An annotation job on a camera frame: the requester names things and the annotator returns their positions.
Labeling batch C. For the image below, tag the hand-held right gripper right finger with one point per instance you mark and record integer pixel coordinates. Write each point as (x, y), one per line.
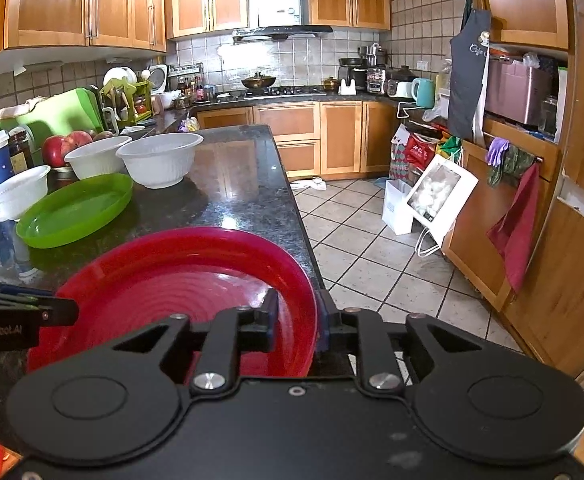
(323, 330)

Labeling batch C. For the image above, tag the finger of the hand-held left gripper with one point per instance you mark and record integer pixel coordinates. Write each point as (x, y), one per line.
(59, 312)
(11, 288)

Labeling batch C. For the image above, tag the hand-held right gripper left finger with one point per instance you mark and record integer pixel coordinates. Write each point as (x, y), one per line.
(271, 317)

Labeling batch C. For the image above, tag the small white bowl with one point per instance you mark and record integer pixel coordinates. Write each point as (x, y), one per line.
(19, 195)

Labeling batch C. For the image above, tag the green plastic plate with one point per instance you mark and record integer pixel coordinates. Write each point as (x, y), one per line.
(71, 210)

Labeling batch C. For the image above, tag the red plastic plate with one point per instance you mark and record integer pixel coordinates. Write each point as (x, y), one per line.
(171, 270)

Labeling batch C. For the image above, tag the medium white bowl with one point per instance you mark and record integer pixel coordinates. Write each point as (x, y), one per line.
(94, 162)

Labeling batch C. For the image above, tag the large white ribbed bowl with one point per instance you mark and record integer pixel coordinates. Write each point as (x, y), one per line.
(159, 165)

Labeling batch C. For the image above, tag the dark glass jar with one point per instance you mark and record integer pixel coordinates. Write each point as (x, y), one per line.
(20, 152)

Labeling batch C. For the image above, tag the white floor cloth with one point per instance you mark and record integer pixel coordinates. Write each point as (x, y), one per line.
(309, 184)

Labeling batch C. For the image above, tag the white paper bag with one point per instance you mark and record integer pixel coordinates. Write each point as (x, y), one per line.
(396, 207)

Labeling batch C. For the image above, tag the red apple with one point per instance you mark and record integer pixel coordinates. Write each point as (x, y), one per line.
(54, 152)
(79, 138)

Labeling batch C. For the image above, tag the brown kiwi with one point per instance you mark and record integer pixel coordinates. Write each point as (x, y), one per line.
(104, 135)

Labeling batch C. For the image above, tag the green cutting board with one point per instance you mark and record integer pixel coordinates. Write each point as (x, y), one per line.
(61, 115)

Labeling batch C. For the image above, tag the wooden base cabinets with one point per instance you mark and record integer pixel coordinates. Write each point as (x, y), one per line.
(339, 135)

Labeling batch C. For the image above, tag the red gift bags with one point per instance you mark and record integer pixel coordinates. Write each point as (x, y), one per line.
(414, 155)

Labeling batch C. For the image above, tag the yellow snack bag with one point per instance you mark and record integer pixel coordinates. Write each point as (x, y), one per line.
(189, 123)

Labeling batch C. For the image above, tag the green dish rack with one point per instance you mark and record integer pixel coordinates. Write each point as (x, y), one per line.
(121, 105)

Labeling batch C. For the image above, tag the red cloth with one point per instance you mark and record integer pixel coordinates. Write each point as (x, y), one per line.
(517, 230)

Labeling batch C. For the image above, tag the gas stove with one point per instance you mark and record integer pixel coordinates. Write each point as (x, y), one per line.
(294, 91)

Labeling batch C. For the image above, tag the black wok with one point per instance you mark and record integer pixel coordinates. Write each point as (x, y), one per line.
(259, 81)

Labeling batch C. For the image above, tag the white knife holder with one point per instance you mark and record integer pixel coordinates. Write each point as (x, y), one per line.
(348, 87)

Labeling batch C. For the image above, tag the spice bottle rack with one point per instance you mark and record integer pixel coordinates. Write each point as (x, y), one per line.
(189, 85)

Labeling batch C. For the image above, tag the purple rubber gloves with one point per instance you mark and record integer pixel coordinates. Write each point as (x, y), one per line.
(497, 150)

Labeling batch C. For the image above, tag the white rice cooker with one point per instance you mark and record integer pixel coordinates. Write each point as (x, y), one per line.
(158, 80)

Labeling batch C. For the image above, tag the green patterned cloth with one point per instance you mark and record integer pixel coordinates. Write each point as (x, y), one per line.
(514, 162)

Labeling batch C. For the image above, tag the teal electric kettle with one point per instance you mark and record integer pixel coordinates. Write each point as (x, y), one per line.
(423, 92)

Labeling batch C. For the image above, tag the blender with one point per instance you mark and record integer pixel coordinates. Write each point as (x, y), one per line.
(377, 77)

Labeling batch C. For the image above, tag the tall wooden cabinet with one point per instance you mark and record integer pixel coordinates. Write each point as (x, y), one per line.
(572, 210)

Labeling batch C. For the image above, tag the dark apron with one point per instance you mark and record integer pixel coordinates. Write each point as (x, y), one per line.
(467, 75)

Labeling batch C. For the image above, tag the clear glass jar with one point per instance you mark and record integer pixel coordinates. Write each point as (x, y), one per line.
(548, 115)

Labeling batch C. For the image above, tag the range hood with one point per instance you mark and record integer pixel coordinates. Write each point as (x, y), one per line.
(279, 0)

